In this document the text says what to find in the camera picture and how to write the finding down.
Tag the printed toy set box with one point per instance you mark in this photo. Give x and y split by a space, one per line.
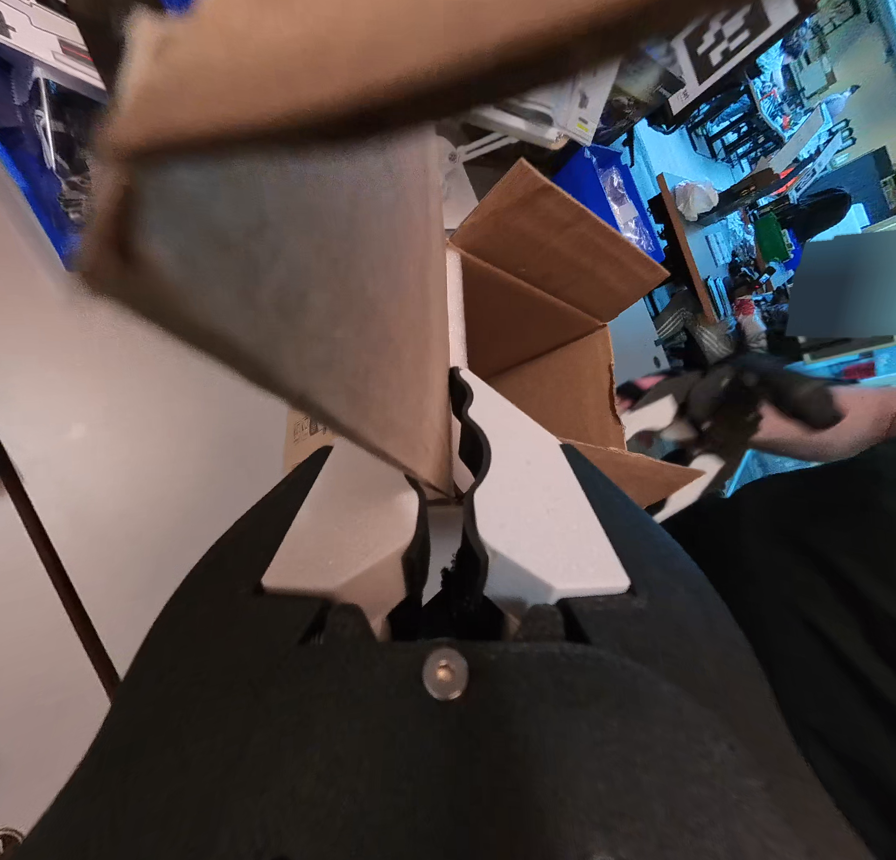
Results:
546 104

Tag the white foam padding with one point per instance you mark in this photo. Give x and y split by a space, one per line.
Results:
455 307

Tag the wooden top desk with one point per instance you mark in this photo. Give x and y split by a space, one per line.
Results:
682 244

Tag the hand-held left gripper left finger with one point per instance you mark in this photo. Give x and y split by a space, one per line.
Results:
336 538

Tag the person's black shirt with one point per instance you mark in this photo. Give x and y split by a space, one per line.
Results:
805 594

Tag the brown cardboard box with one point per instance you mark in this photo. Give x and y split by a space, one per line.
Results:
294 258

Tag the person's right hand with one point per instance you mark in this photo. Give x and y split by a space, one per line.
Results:
798 443

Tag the black white marker sign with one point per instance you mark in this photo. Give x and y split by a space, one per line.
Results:
742 41

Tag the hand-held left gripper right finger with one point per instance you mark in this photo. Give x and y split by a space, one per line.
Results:
546 517

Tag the white printed sheet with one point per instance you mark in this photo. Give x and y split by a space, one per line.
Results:
42 27

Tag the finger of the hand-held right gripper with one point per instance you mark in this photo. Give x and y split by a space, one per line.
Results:
654 419
693 489

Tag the clear plastic parts bags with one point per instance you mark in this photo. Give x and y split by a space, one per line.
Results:
630 209

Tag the person's right forearm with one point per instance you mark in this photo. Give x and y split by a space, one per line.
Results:
868 426

